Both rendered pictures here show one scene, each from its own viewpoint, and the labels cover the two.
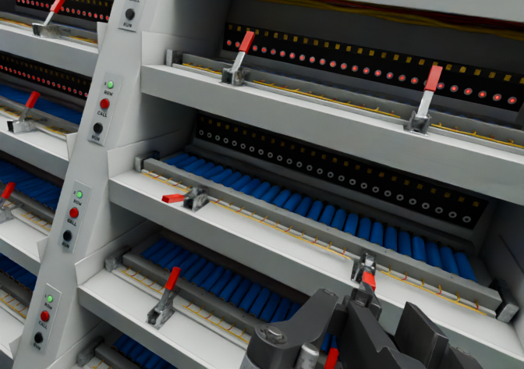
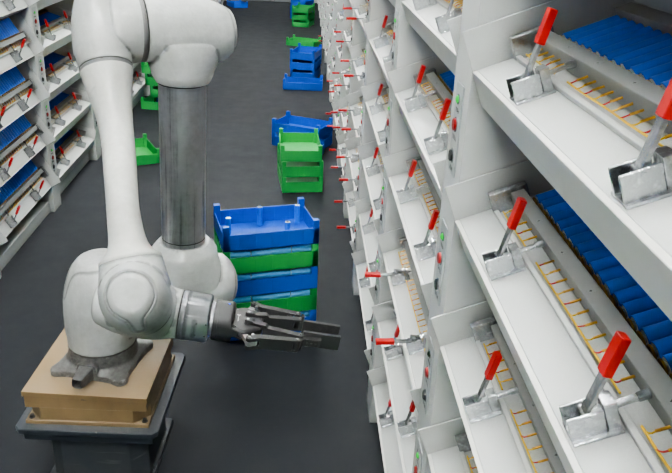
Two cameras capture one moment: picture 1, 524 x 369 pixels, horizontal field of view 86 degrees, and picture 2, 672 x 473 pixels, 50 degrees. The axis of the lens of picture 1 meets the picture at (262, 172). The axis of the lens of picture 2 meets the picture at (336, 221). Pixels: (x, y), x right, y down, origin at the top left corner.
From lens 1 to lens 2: 136 cm
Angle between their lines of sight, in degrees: 69
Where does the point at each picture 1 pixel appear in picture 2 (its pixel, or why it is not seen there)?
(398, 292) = (420, 362)
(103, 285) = (387, 326)
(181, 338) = (392, 369)
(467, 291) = not seen: hidden behind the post
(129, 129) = (391, 220)
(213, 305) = not seen: hidden behind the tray
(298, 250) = (410, 323)
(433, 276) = not seen: hidden behind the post
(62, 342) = (376, 358)
